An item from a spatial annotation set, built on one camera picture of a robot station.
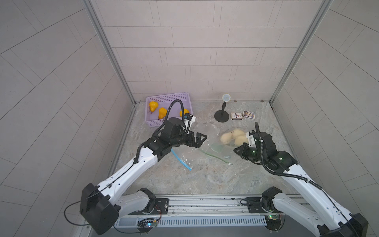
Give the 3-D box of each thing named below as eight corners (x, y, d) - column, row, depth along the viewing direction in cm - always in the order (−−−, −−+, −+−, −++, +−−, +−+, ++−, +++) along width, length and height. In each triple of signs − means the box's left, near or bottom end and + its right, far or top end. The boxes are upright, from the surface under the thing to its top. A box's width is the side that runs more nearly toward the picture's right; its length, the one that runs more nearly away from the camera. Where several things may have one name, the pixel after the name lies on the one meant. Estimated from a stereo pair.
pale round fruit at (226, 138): (220, 146, 95) (222, 141, 90) (219, 137, 99) (221, 132, 94) (231, 146, 95) (233, 141, 90) (229, 137, 99) (231, 132, 94)
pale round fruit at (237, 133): (232, 141, 96) (234, 137, 91) (228, 136, 99) (230, 132, 94) (242, 136, 99) (244, 132, 94) (237, 132, 101) (239, 127, 96)
